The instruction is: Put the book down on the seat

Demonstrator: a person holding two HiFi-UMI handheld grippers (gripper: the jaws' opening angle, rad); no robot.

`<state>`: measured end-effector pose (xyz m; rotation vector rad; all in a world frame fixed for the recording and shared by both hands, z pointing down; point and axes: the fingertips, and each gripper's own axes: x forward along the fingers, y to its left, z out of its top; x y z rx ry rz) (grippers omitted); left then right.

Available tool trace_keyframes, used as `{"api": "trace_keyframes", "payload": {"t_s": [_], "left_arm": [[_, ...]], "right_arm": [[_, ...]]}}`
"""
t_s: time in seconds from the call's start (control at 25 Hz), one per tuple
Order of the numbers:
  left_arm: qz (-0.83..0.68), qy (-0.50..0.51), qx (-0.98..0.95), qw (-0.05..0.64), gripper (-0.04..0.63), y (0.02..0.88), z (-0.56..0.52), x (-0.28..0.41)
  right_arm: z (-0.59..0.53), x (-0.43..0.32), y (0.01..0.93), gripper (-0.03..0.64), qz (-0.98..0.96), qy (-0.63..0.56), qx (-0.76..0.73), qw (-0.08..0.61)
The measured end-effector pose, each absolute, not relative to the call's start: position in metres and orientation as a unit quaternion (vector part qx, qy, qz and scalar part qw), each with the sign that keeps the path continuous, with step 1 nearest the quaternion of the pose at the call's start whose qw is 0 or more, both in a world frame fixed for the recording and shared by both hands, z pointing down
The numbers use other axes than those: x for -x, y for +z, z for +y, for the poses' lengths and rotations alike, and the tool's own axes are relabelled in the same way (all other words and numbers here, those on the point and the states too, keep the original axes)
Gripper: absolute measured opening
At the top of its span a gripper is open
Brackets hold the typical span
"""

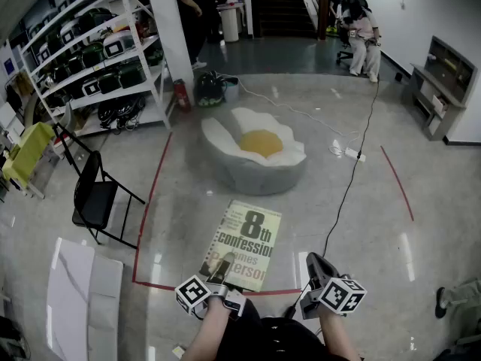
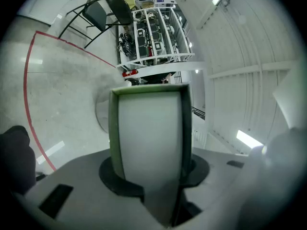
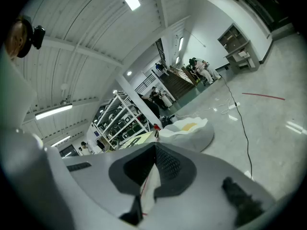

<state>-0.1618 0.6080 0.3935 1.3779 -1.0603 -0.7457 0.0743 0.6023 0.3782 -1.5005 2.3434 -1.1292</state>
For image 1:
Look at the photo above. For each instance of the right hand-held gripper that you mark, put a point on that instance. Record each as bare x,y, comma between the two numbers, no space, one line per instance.
340,295

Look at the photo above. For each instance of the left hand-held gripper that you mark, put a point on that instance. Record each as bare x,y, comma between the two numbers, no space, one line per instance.
192,295

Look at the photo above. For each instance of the pale yellow paperback book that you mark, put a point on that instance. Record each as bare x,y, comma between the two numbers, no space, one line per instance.
240,244

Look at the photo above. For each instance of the fried egg bean bag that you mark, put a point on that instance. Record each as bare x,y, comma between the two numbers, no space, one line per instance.
251,171

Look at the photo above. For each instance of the person's right forearm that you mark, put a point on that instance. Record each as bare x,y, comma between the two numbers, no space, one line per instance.
338,337

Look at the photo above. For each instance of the person's left forearm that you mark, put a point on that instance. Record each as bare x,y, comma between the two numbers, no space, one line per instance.
210,329

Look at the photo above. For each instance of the person's black clothing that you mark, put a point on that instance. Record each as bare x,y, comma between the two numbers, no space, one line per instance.
274,337

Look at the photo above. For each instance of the long red floor tape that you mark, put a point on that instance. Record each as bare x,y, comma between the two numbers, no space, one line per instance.
152,198

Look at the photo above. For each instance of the short red floor tape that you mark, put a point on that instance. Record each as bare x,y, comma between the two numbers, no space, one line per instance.
398,184

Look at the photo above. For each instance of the white power strip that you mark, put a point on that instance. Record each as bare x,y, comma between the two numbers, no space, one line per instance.
355,154

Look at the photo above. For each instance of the black folding chair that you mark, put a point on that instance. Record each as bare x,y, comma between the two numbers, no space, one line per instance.
94,201

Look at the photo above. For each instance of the red fire extinguisher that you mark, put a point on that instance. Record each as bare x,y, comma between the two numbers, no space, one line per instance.
182,96

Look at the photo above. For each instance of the white storage bin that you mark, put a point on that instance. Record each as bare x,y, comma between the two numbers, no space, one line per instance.
232,90

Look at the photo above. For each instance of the black helmet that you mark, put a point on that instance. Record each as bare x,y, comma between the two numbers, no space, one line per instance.
208,88

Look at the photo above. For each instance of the white metal shelf rack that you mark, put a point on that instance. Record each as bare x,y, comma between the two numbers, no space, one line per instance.
124,88

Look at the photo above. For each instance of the grey cabinet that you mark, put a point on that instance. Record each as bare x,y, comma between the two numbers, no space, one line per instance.
439,88

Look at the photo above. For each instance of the group of dark green cases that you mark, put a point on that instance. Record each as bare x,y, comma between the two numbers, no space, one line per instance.
127,73

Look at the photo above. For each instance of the black office chair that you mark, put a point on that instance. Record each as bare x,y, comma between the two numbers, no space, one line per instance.
343,49

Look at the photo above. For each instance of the yellow-green cloth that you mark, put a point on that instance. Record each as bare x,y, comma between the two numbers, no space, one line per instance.
28,152

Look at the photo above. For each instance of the white pillar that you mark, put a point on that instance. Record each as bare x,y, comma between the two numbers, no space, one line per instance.
171,32

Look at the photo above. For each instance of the white cylindrical stand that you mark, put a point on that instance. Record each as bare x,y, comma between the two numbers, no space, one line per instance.
230,23

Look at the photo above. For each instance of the group of white box devices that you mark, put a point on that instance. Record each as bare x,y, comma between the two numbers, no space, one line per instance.
117,44

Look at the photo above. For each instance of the dark staircase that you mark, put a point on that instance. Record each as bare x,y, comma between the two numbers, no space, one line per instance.
282,10

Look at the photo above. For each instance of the black metal frame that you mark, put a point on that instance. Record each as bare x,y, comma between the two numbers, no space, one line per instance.
69,145

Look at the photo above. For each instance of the wooden stair post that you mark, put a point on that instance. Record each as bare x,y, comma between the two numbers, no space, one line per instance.
323,13

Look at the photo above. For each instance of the blue wall sign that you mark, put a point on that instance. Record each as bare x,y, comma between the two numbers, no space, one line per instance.
8,67

